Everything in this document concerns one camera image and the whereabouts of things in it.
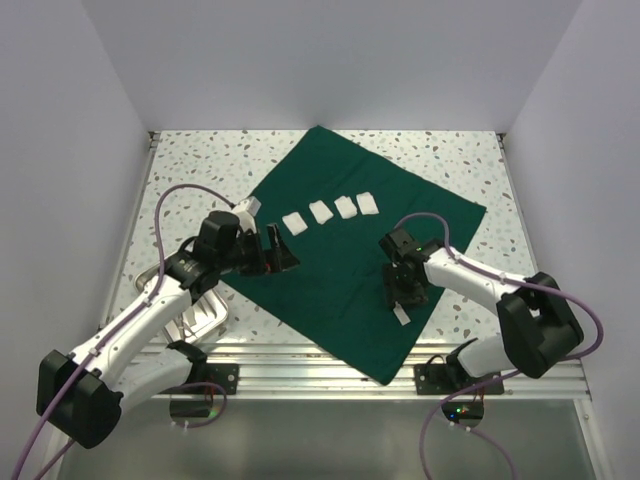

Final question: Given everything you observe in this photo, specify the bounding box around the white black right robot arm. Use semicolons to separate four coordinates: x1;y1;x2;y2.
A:
379;228;584;393

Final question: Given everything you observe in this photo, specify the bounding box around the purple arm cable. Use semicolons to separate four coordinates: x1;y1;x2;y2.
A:
394;213;606;480
9;183;239;480

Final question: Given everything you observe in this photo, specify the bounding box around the green surgical cloth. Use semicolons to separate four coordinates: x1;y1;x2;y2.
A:
223;126;486;385

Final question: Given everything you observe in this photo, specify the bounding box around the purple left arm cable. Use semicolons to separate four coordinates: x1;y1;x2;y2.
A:
9;183;239;480

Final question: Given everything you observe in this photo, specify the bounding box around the stainless steel tray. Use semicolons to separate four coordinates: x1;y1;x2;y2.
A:
131;267;229;344

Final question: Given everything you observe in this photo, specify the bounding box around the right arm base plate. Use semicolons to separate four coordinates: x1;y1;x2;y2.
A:
413;363;500;396

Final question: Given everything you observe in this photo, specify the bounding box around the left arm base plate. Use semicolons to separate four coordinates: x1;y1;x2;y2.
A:
166;363;240;395

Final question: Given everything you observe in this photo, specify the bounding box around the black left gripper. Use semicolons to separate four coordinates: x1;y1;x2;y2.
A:
217;222;298;276

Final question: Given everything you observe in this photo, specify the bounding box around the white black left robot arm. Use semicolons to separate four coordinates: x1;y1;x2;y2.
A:
36;211;300;449

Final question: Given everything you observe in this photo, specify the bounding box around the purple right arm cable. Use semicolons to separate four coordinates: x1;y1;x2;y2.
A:
394;213;606;480

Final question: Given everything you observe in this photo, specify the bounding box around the white strip packet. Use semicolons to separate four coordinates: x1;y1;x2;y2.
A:
393;304;411;326

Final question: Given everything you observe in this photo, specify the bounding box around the white gauze pad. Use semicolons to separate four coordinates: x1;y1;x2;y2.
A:
334;196;358;219
282;212;308;236
309;200;333;225
356;192;379;215

